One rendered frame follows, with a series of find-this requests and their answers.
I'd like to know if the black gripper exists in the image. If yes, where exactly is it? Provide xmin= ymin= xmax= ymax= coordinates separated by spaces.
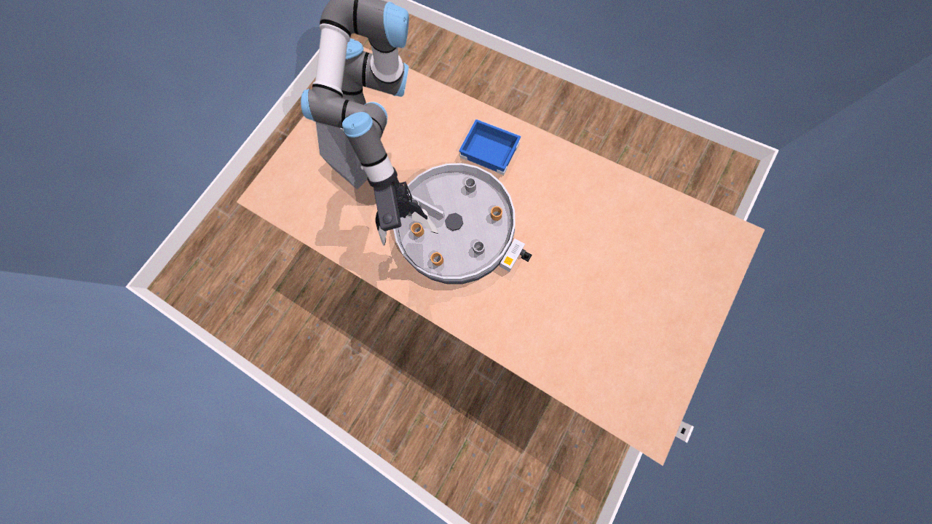
xmin=367 ymin=167 xmax=438 ymax=246

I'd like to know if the blue crate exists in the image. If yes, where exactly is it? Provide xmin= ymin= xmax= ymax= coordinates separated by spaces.
xmin=459 ymin=119 xmax=521 ymax=175

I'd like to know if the grey round turntable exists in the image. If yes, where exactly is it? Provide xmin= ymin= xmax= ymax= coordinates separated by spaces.
xmin=393 ymin=163 xmax=532 ymax=284

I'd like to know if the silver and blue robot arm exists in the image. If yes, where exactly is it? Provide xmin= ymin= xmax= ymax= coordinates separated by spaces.
xmin=301 ymin=0 xmax=409 ymax=231

